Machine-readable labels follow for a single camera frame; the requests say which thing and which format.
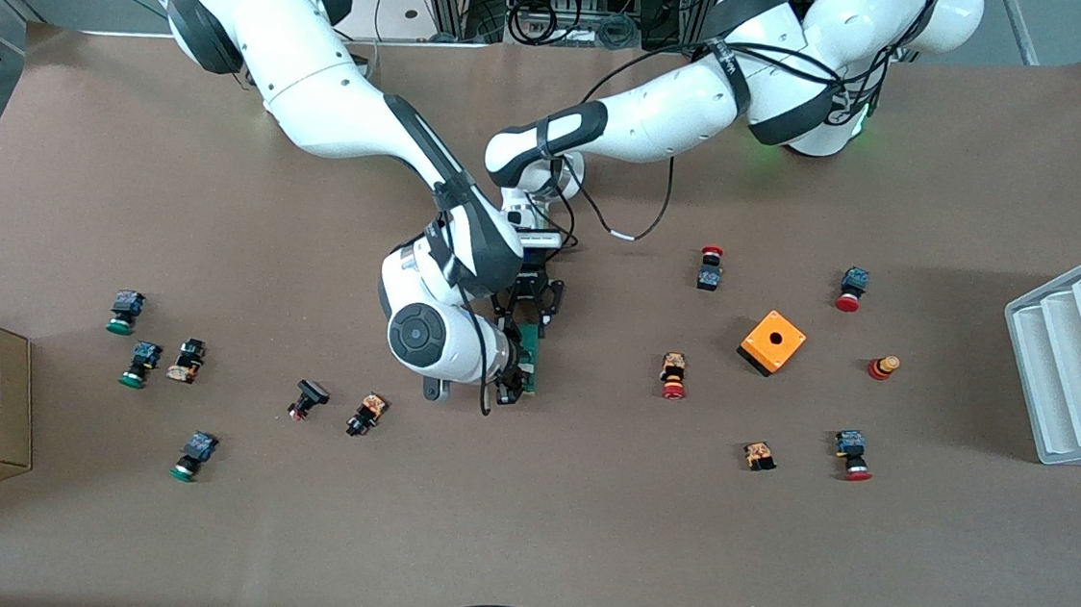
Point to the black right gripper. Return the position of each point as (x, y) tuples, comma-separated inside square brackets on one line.
[(508, 367)]

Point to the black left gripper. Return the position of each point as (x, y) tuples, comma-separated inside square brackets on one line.
[(530, 290)]

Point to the green load switch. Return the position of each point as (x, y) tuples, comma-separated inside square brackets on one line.
[(536, 376)]

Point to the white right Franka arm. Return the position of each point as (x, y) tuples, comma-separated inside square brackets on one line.
[(325, 94)]

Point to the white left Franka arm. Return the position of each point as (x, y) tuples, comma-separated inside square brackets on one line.
[(671, 111)]

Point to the red push button orange block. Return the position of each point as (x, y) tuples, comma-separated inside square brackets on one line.
[(674, 376)]

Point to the black push button orange block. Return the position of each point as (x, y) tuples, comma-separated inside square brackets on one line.
[(187, 360), (366, 413)]

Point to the red push button black block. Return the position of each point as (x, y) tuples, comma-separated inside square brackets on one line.
[(710, 271)]

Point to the black square push button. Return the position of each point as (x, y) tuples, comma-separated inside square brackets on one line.
[(307, 399)]

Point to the orange black contact block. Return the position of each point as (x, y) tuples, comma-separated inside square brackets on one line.
[(759, 455)]

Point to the red push button blue block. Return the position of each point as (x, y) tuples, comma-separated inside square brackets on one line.
[(851, 289), (853, 455)]

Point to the green push button blue block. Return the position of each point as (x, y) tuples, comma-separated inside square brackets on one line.
[(125, 311), (141, 364), (194, 456)]

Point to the red yellow button head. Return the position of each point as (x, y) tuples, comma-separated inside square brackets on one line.
[(883, 367)]

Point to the white ribbed plastic tray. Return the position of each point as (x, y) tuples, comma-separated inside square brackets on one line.
[(1076, 365)]

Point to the orange button enclosure box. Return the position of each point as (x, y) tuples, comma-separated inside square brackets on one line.
[(772, 342)]

